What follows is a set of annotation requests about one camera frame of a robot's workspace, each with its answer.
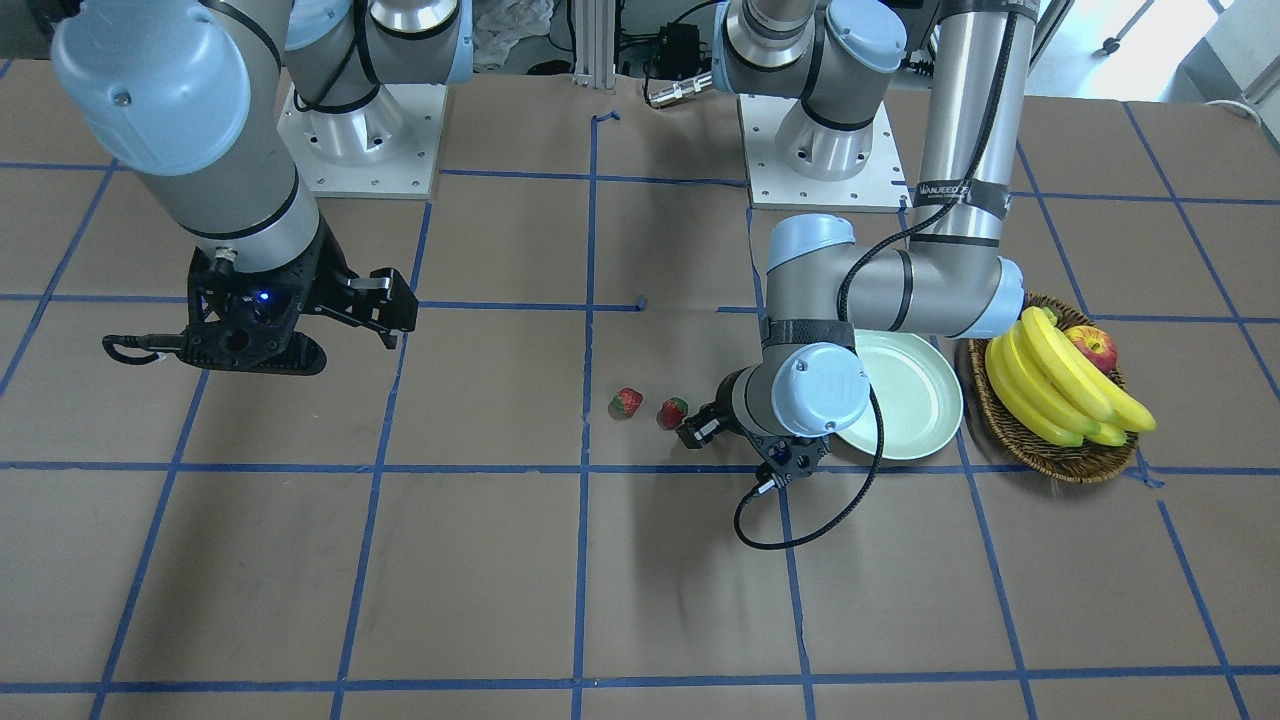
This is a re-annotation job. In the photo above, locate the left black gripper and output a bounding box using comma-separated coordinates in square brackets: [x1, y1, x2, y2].
[745, 430, 829, 489]

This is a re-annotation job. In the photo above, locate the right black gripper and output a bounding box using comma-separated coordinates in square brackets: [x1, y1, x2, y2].
[186, 220, 356, 375]

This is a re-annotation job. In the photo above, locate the red strawberry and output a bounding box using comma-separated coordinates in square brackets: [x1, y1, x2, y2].
[609, 387, 644, 419]
[655, 397, 689, 430]

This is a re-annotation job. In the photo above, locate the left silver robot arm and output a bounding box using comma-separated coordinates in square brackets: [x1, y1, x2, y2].
[680, 1, 1041, 488]

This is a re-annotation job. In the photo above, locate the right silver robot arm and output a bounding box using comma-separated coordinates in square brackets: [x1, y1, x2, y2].
[51, 1, 474, 375]

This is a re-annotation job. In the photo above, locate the pale green plate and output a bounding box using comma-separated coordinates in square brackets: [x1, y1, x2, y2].
[838, 329, 963, 460]

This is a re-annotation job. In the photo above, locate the yellow banana bunch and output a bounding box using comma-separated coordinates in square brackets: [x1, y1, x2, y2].
[980, 305, 1157, 448]

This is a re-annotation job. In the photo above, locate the wicker fruit basket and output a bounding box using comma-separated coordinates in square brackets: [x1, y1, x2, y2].
[968, 293, 1157, 483]

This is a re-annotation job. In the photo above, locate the red apple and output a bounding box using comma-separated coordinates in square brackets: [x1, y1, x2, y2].
[1064, 324, 1117, 374]

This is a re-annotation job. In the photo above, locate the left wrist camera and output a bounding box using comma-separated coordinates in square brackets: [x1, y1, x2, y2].
[676, 404, 741, 450]

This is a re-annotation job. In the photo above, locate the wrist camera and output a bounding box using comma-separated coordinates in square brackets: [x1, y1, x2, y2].
[676, 404, 741, 450]
[346, 266, 419, 350]

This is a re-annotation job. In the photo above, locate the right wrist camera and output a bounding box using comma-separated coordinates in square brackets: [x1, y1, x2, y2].
[346, 266, 419, 350]

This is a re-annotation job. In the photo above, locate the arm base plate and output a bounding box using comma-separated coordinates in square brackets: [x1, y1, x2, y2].
[739, 95, 911, 213]
[276, 85, 448, 200]

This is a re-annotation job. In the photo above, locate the aluminium frame post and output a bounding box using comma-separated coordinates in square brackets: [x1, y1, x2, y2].
[566, 0, 620, 94]

